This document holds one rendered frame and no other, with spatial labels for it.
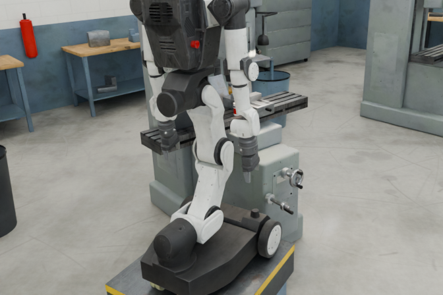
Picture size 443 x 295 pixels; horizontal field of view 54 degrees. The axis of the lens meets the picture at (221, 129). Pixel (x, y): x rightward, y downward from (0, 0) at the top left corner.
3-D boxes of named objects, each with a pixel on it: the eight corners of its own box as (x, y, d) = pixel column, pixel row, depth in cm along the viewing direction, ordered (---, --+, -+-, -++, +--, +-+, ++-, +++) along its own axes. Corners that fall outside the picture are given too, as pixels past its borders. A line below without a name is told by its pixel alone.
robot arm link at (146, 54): (159, 76, 200) (156, 26, 192) (138, 72, 206) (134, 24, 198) (174, 70, 209) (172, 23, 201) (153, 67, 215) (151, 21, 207)
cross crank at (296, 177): (308, 186, 262) (308, 168, 258) (295, 192, 256) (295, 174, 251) (289, 177, 274) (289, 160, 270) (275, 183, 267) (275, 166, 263)
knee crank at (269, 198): (296, 213, 251) (296, 204, 249) (289, 216, 248) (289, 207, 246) (269, 199, 268) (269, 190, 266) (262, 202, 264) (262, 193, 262)
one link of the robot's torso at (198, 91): (198, 111, 191) (197, 85, 186) (175, 107, 198) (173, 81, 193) (215, 103, 201) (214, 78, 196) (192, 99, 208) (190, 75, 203)
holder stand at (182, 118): (198, 124, 267) (196, 93, 260) (165, 132, 257) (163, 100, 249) (189, 119, 277) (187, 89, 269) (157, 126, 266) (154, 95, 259)
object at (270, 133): (283, 141, 288) (283, 124, 283) (242, 157, 268) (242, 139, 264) (235, 123, 325) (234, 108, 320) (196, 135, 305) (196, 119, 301)
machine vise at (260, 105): (274, 112, 282) (274, 97, 278) (257, 118, 273) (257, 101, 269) (239, 101, 308) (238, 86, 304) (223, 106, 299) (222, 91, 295)
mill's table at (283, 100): (308, 107, 315) (308, 96, 312) (161, 155, 245) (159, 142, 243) (285, 100, 333) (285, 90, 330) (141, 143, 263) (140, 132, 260)
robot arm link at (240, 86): (248, 111, 184) (242, 68, 175) (227, 108, 189) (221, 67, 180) (259, 101, 191) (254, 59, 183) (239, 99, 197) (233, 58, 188)
